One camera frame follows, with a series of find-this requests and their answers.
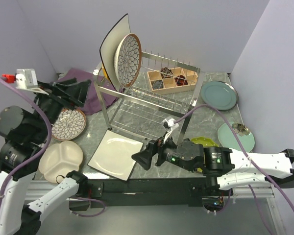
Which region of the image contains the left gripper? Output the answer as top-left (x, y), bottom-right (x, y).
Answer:
top-left (32, 77), bottom-right (92, 141)

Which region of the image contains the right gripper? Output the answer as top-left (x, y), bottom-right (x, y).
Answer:
top-left (131, 130), bottom-right (197, 172)

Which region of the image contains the square cream plate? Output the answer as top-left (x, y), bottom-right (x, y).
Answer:
top-left (99, 13), bottom-right (131, 91)
top-left (88, 130), bottom-right (143, 181)

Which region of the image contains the floral patterned plate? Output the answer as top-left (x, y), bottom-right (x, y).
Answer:
top-left (114, 33), bottom-right (142, 88)
top-left (52, 109), bottom-right (87, 141)

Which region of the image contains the green polka dot plate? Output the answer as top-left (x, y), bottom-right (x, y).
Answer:
top-left (191, 137), bottom-right (219, 147)

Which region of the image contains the cream round bowl plate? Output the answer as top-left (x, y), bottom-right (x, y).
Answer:
top-left (38, 141), bottom-right (83, 184)

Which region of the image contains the teal round plate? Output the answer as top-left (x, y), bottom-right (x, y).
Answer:
top-left (200, 81), bottom-right (239, 111)

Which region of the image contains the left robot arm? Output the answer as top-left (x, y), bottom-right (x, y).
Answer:
top-left (0, 78), bottom-right (91, 235)

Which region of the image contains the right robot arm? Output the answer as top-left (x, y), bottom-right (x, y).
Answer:
top-left (132, 137), bottom-right (294, 195)

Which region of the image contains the metal dish rack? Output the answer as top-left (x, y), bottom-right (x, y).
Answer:
top-left (93, 51), bottom-right (206, 140)

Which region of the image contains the purple cloth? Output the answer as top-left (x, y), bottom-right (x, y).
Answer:
top-left (58, 68), bottom-right (117, 115)

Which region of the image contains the orange plate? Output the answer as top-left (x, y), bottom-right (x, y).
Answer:
top-left (101, 66), bottom-right (111, 82)

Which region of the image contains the grey fabric roll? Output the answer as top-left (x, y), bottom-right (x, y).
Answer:
top-left (152, 80), bottom-right (164, 90)

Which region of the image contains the wooden compartment tray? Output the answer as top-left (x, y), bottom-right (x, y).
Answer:
top-left (147, 67), bottom-right (198, 94)

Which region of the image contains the red black fabric roll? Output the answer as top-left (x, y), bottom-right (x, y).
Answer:
top-left (174, 75), bottom-right (188, 86)

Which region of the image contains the patterned fabric roll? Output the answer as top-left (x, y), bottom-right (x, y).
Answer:
top-left (160, 67), bottom-right (173, 79)

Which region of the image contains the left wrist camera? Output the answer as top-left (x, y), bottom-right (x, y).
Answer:
top-left (1, 69), bottom-right (48, 95)

